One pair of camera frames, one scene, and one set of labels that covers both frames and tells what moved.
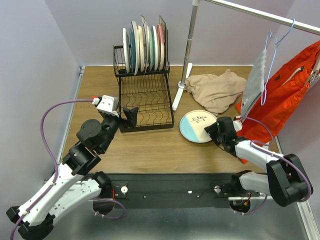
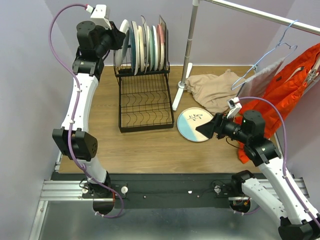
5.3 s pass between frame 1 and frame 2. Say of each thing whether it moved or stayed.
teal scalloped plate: stayed
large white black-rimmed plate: stayed
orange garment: stayed
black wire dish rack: stayed
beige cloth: stayed
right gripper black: moved
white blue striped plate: moved
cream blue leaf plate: stayed
